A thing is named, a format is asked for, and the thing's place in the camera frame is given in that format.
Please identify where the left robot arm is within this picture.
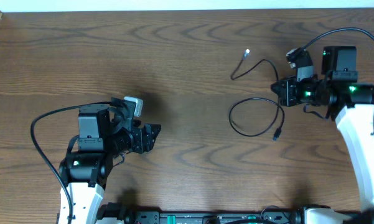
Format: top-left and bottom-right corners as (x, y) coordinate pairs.
(58, 101), (161, 223)

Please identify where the black left camera cable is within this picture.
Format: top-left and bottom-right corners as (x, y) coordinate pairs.
(30, 101), (113, 224)

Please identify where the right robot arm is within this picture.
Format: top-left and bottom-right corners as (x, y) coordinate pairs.
(271, 46), (374, 223)

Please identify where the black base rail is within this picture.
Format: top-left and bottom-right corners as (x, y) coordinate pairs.
(95, 202), (362, 224)

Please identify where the black USB cable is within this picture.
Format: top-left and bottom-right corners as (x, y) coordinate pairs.
(228, 48), (286, 142)

